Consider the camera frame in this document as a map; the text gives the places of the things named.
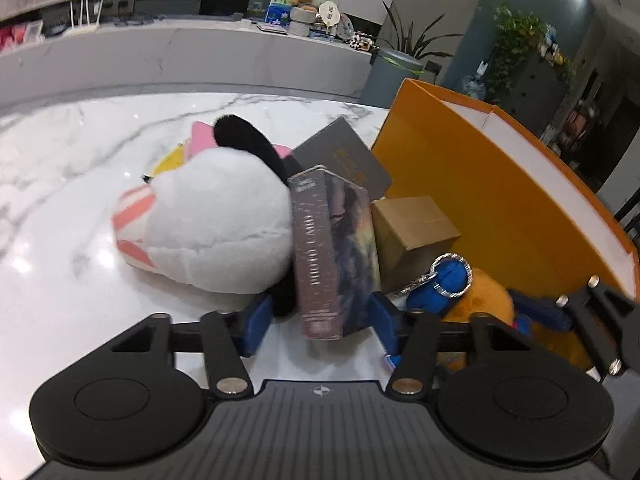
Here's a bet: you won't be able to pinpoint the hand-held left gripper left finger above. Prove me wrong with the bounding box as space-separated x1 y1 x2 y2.
107 292 275 397

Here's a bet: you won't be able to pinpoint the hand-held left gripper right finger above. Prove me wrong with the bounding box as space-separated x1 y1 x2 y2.
369 291 543 397

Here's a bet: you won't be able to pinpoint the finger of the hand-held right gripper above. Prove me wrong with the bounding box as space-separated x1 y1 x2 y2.
510 275 640 333
572 302 627 377

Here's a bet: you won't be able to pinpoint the photo card box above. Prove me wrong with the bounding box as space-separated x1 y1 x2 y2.
287 164 383 341

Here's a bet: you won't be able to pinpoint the panda plush toy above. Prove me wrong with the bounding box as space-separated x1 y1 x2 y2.
111 114 301 318

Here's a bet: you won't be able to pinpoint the dark textured box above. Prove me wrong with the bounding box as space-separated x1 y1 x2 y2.
291 116 393 198

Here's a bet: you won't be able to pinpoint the pink pouch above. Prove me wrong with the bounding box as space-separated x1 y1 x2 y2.
182 120 293 161

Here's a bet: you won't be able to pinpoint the small cardboard box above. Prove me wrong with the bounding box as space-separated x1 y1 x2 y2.
370 195 462 293

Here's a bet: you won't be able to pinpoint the yellow tape measure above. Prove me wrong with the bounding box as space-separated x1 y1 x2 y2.
141 147 187 183

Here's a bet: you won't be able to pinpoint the grey cabinet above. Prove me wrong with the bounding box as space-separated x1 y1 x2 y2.
500 52 571 133

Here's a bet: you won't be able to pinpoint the grey trash can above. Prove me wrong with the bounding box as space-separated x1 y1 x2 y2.
360 47 426 108

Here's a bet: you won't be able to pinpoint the leafy climbing plant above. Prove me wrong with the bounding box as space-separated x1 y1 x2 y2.
487 4 576 101

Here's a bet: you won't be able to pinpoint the long-leaf potted plant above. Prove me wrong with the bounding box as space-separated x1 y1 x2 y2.
380 2 463 61

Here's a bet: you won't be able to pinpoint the grey round pot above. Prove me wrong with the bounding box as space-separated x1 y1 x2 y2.
290 6 317 37

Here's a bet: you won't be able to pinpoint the white router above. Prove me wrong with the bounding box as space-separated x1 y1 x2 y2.
67 0 106 30

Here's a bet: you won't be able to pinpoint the pink items on counter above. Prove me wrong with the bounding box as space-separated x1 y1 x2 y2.
0 22 43 53

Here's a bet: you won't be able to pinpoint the blue plush keychain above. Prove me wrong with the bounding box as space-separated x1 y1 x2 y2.
395 252 473 316

